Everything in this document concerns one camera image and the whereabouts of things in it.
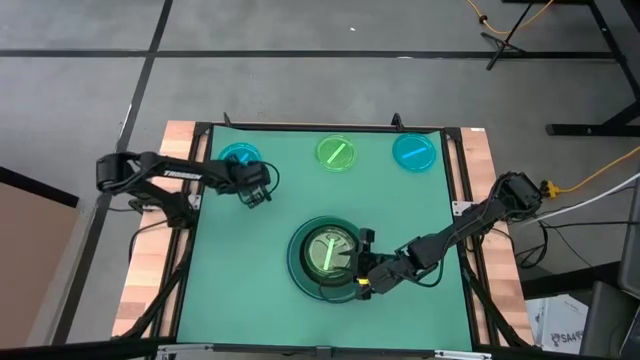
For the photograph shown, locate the black metal table frame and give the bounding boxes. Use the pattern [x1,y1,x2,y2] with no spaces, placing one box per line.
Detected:
[112,112,536,360]

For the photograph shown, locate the deep teal plastic plate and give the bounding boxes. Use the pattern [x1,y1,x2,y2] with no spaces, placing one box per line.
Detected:
[289,218,362,302]

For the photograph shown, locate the teal table mat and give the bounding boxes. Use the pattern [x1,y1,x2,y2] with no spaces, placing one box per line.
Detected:
[175,124,474,352]

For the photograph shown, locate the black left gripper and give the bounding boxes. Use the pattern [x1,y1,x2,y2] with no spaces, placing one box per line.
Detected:
[219,160,274,210]

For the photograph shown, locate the small clear green plate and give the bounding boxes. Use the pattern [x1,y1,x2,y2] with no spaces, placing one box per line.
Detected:
[314,134,358,174]

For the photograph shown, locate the brown desk top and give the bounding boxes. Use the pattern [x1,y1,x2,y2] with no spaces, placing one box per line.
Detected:
[0,166,80,347]

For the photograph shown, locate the dark green round bowl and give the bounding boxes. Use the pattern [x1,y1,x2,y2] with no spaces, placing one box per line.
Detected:
[286,215,364,305]

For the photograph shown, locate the white cable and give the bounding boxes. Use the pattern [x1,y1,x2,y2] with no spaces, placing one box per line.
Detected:
[524,172,640,225]

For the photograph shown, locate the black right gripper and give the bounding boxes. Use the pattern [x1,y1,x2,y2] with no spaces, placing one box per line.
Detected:
[337,244,419,302]

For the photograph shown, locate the yellow extension cable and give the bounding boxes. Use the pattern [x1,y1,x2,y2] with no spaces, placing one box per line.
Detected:
[538,145,640,197]
[464,0,556,36]

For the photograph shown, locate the white printed cardboard box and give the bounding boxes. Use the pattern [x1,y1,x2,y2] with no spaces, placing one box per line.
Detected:
[524,293,590,355]

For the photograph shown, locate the grey chair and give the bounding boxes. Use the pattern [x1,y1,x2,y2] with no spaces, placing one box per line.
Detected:
[579,189,640,360]

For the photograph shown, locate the small clear blue plate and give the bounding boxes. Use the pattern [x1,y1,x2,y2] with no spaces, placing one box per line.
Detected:
[217,142,263,169]
[391,132,438,174]

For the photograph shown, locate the large clear green plate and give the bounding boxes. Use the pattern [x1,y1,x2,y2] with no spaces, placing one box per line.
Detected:
[303,227,358,287]

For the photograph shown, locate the black plastic plate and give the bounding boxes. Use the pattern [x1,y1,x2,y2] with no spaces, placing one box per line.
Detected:
[298,223,362,296]

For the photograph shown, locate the black tripod stand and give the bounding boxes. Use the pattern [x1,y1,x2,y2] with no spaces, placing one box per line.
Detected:
[480,0,536,71]

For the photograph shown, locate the black desk leg frame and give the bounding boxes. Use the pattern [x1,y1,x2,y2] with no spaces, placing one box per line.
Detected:
[502,0,640,137]

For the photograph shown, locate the silver aluminium bar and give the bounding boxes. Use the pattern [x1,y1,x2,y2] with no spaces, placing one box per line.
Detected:
[433,349,494,360]
[156,342,215,359]

